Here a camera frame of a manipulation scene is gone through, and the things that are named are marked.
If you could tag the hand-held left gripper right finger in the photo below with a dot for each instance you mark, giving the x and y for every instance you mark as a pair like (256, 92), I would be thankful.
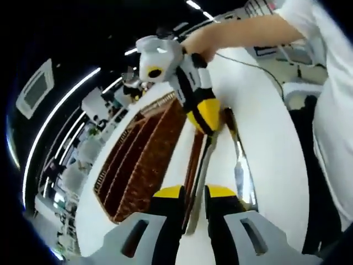
(248, 243)

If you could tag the ceiling light strips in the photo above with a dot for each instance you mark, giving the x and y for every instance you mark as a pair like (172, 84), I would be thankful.
(59, 106)

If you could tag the person in white sleeve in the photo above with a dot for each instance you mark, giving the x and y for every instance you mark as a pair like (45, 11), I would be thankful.
(336, 110)

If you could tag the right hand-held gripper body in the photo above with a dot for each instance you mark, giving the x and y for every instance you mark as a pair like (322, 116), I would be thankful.
(162, 58)

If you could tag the dark monitor screen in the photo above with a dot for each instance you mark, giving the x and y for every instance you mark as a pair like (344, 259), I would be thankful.
(265, 51)

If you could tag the ceiling air conditioner vent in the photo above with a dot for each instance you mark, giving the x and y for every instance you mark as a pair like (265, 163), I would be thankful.
(34, 88)

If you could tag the person's right hand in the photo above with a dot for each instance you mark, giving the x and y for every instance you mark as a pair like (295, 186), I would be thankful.
(201, 44)

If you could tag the brown wicker cutlery storage tray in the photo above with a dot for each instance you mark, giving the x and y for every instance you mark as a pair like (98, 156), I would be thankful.
(143, 154)

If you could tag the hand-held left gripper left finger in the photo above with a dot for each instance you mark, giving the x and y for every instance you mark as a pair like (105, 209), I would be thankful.
(129, 243)

